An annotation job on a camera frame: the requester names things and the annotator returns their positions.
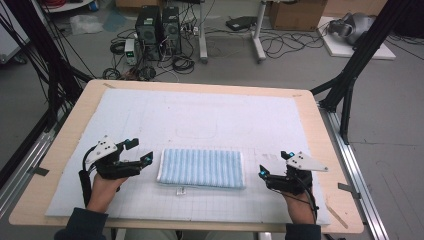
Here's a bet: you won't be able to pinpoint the white desk leg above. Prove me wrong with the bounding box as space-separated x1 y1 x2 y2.
198 0 209 64
252 0 268 63

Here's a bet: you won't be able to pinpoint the brown cardboard box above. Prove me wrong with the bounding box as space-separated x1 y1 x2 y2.
268 0 328 32

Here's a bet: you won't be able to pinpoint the person's left hand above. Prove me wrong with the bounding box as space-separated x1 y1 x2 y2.
86 173 130 215

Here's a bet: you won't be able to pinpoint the person's right hand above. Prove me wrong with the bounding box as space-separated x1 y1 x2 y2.
282 191 317 225

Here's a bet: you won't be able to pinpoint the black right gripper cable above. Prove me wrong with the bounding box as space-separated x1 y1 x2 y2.
273 174 320 219

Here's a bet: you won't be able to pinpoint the black metal frame post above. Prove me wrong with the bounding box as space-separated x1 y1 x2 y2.
309 0 418 145
0 0 94 133

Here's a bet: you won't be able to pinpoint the white floor board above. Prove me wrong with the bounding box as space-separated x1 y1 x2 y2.
316 15 397 61

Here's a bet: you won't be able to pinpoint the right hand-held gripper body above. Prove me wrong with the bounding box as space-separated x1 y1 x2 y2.
265 151 330 196

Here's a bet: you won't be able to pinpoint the light blue striped towel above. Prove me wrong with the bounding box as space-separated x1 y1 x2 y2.
156 148 247 196

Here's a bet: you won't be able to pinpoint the grey headset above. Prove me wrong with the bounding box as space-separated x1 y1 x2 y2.
328 12 376 46

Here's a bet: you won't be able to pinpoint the black cable coil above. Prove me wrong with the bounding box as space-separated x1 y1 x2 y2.
171 54 196 75

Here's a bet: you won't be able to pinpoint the thin wooden stick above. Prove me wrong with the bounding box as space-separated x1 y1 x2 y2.
324 203 350 230

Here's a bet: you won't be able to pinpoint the large black computer tower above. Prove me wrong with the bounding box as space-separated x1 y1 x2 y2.
134 5 163 62

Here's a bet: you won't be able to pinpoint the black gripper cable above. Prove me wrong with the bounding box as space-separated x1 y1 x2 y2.
78 144 98 208
273 174 320 219

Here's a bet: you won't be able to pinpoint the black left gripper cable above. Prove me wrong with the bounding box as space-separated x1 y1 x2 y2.
78 144 98 208

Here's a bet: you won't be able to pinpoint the white foam mat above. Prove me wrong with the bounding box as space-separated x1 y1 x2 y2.
45 88 332 226

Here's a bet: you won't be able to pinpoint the flat black device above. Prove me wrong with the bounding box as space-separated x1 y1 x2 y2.
225 15 258 32

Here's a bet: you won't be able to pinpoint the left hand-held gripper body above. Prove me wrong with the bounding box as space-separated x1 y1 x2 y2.
84 134 143 181

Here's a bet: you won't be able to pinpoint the aluminium rail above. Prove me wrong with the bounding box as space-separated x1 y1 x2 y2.
0 128 58 218
319 106 390 240

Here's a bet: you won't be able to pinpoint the loose black floor cables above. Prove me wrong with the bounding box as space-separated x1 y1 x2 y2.
259 29 329 59

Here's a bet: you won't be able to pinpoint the small white power supply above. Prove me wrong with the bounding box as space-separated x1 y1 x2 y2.
124 38 138 66

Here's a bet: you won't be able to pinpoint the slim black computer tower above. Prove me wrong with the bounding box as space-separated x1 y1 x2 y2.
161 5 183 56

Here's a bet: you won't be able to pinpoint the clear plastic bag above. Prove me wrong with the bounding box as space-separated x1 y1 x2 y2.
69 14 104 35

